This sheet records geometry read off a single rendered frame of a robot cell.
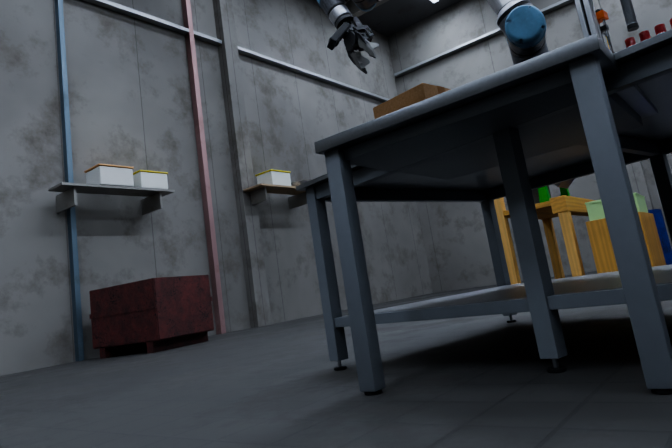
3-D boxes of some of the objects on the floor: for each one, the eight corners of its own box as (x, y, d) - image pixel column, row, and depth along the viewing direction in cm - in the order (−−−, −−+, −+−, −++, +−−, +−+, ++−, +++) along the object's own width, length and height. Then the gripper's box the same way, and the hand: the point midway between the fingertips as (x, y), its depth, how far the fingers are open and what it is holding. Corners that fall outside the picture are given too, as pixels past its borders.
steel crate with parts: (165, 345, 707) (159, 284, 722) (224, 339, 633) (217, 271, 648) (85, 360, 624) (81, 291, 639) (143, 355, 550) (137, 277, 565)
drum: (674, 267, 704) (658, 207, 719) (627, 273, 738) (613, 215, 752) (679, 265, 747) (663, 208, 762) (634, 271, 781) (621, 216, 795)
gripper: (361, 5, 188) (393, 48, 182) (348, 33, 199) (377, 75, 193) (342, 7, 184) (373, 52, 177) (329, 36, 195) (358, 80, 188)
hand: (367, 63), depth 184 cm, fingers open, 7 cm apart
